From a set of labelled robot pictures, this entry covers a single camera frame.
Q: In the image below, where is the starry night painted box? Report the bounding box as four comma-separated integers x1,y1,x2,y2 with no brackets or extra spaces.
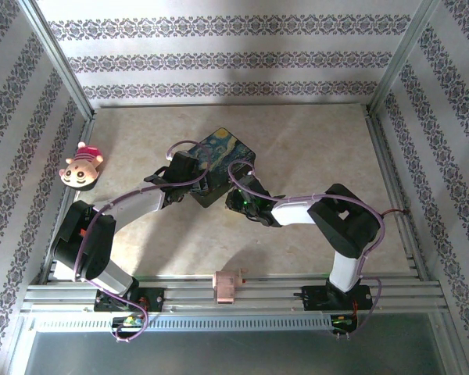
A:
187,127,257,210

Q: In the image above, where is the pink plastic device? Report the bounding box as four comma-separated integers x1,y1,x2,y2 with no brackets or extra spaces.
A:
212,267,246,305

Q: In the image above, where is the pink plush doll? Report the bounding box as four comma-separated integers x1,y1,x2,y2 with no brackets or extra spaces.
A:
59,141,106,192

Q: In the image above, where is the small circuit board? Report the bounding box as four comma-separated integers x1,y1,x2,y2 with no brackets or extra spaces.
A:
112,315,145,328
331,315,359,329

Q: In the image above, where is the grey metal sheet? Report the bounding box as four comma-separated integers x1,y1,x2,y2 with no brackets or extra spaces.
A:
23,330,449,375

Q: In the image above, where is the aluminium table edge rail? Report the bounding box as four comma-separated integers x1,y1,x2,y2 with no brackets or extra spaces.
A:
364,109,428,283
92,102,371,112
41,112,98,283

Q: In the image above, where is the wide aluminium mounting rail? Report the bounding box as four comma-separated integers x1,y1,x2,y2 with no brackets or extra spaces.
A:
21,273,446,316

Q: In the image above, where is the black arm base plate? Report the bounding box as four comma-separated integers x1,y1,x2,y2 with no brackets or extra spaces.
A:
93,286,166,313
301,284,373,313

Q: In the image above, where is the grey slotted cable duct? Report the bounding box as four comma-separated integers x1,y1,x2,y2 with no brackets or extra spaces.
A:
34,313,334,333

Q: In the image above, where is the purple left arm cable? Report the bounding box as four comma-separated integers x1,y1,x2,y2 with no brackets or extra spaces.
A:
73,139,213,344

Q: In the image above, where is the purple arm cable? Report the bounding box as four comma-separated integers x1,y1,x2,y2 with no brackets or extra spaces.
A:
73,139,213,344
228,160,386,340

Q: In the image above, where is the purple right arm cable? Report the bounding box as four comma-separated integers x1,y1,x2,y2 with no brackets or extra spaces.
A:
228,160,386,340

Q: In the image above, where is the aluminium frame post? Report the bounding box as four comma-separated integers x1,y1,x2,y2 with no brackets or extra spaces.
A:
17,0,97,120
368,0,443,115

